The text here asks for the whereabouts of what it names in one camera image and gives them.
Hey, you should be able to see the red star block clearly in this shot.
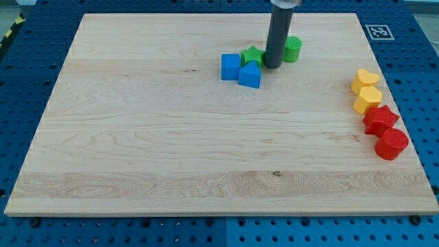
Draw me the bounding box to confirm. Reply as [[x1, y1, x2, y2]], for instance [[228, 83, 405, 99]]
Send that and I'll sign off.
[[363, 105, 400, 137]]

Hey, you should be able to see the silver rod mount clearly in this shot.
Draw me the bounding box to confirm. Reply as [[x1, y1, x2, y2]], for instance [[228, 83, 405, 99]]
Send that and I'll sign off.
[[270, 0, 302, 9]]

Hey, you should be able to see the white fiducial marker tag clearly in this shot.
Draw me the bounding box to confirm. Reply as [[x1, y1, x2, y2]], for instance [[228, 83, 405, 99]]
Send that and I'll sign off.
[[366, 24, 394, 40]]

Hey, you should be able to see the green cylinder block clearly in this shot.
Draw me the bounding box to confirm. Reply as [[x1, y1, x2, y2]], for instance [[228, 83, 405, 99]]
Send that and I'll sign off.
[[283, 36, 302, 63]]

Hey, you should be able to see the blue cube block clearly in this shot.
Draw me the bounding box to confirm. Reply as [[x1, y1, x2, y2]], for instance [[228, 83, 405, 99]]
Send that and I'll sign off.
[[221, 54, 241, 80]]

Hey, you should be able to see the red cylinder block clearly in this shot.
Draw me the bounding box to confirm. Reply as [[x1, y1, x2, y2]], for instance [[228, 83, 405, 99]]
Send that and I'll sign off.
[[374, 128, 409, 161]]

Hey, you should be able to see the yellow pentagon block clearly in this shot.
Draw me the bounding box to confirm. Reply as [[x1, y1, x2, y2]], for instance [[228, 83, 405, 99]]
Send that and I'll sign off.
[[353, 86, 383, 115]]

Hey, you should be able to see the green star block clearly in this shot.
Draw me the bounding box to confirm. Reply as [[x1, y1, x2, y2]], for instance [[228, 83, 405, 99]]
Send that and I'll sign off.
[[240, 46, 265, 68]]

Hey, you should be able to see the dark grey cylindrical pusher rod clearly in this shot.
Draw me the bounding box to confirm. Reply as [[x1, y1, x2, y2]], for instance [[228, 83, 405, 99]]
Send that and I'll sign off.
[[263, 5, 294, 69]]

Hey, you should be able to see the blue triangular prism block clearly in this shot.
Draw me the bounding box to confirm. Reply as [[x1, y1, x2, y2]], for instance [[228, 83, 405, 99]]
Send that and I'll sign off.
[[238, 61, 261, 89]]

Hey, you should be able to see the wooden board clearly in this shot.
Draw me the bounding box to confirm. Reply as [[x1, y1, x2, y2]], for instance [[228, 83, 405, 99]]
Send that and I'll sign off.
[[5, 13, 438, 217]]

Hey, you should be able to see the yellow heart block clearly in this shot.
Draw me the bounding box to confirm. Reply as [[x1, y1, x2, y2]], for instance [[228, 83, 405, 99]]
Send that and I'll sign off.
[[351, 69, 380, 95]]

